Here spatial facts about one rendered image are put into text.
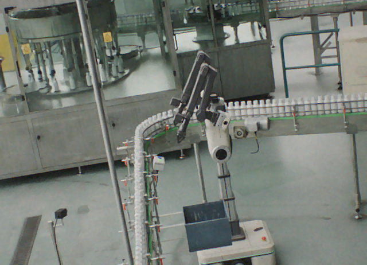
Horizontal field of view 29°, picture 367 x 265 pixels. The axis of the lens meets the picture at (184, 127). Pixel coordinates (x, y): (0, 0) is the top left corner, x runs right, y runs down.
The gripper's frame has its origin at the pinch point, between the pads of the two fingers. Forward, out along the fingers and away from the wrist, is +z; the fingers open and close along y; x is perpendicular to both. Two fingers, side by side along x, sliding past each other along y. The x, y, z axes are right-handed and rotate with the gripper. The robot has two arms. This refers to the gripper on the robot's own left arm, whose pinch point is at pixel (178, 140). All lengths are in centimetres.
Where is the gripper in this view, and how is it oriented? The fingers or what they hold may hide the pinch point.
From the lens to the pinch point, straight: 570.5
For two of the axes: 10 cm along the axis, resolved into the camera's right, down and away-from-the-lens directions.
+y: 0.8, 3.7, -9.2
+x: 9.4, 2.9, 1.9
